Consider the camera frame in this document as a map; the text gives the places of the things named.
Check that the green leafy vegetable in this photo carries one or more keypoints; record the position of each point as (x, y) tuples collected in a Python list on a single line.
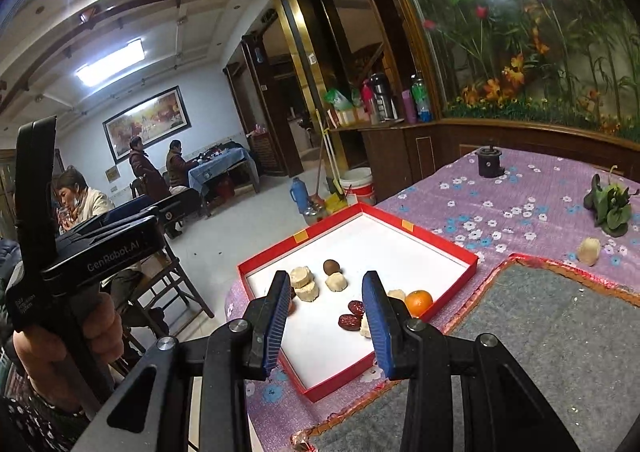
[(610, 204)]

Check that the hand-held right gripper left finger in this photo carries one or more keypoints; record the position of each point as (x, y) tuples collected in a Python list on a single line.
[(277, 327)]

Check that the red date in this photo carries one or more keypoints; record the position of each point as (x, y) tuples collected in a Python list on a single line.
[(348, 322), (356, 307)]

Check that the gold framed pillar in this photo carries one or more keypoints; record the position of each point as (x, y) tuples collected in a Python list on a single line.
[(305, 57)]

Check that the table with blue cloth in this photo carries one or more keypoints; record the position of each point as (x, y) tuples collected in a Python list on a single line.
[(220, 167)]

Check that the black thermos jug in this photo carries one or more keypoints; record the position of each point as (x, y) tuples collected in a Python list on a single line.
[(382, 99)]

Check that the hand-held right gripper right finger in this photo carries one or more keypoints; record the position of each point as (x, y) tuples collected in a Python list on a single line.
[(377, 327)]

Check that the white orange carton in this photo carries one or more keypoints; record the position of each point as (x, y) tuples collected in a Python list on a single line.
[(350, 117)]

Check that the black cylindrical holder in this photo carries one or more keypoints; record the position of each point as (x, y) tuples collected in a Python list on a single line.
[(489, 162)]

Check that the broom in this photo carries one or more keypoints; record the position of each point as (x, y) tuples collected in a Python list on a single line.
[(324, 157)]

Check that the yellow dustpan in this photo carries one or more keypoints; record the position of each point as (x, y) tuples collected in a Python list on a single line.
[(335, 203)]

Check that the grey felt mat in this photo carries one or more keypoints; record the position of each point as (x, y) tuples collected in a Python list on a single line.
[(550, 332)]

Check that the shallow red box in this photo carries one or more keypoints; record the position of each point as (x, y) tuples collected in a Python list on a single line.
[(380, 252)]

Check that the red bottle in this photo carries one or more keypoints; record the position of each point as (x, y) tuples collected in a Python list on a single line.
[(369, 104)]

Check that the purple floral tablecloth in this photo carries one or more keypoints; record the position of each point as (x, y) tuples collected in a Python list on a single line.
[(500, 212)]

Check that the person's left hand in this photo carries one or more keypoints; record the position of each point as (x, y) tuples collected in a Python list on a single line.
[(45, 362)]

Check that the pink bottle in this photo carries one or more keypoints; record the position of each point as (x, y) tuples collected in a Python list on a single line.
[(409, 107)]

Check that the wooden chair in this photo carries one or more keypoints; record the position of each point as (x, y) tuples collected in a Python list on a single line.
[(165, 282)]

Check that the blue thermos flask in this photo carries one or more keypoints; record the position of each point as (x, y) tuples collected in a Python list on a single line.
[(298, 194)]

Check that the round beige pastry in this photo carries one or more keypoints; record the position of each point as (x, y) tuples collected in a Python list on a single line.
[(300, 276), (336, 281), (307, 291), (589, 251)]

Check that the green bag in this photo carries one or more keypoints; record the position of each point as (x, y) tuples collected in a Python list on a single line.
[(337, 99)]

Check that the ceiling light panel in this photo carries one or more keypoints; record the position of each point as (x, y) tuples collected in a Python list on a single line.
[(112, 63)]

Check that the framed wall painting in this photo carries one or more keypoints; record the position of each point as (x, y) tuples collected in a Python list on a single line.
[(147, 127)]

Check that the white bucket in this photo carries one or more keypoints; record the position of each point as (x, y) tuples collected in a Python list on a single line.
[(357, 188)]

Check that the green plastic bottle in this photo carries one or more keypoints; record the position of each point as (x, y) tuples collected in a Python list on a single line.
[(421, 99)]

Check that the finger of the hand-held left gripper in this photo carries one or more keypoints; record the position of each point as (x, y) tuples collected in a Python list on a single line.
[(145, 212), (110, 232)]

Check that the orange mandarin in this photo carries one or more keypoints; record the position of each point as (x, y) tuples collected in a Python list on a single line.
[(418, 303)]

